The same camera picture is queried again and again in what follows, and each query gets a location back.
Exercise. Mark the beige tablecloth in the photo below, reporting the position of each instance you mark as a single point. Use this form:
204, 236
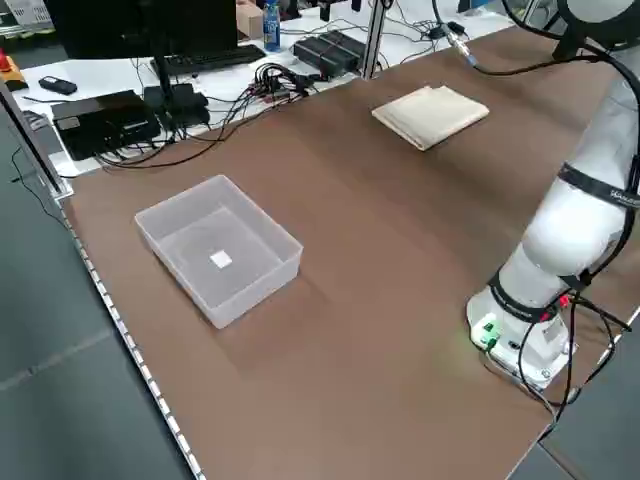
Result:
430, 117

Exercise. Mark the translucent plastic bin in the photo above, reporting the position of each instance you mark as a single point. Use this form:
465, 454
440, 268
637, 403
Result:
250, 295

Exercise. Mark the white square label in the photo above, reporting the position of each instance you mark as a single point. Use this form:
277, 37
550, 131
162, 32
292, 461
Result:
221, 258

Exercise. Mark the black mini computer box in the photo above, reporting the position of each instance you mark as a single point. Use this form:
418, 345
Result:
100, 120

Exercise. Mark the black computer monitor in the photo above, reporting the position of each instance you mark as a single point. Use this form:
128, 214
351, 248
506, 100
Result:
140, 25

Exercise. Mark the small cardboard box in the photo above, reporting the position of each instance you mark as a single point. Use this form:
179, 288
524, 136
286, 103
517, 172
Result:
248, 22

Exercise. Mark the black finned power brick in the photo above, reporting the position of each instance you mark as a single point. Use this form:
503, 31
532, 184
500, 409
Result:
347, 42
325, 60

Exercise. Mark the black keyboard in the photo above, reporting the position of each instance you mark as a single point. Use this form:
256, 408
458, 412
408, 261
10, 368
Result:
215, 57

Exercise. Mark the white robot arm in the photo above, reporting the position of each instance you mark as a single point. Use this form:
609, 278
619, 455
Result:
575, 225

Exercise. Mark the aluminium camera post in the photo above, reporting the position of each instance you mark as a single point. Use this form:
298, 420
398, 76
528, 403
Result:
375, 35

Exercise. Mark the black handheld remote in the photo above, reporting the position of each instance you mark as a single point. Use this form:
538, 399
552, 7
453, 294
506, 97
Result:
57, 84

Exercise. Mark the blue drink bottle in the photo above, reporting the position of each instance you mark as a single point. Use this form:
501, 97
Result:
271, 30

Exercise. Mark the red emergency stop button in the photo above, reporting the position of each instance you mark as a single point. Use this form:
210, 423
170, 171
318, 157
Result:
7, 65

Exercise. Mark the striped storage crate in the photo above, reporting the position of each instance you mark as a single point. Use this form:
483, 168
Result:
25, 12

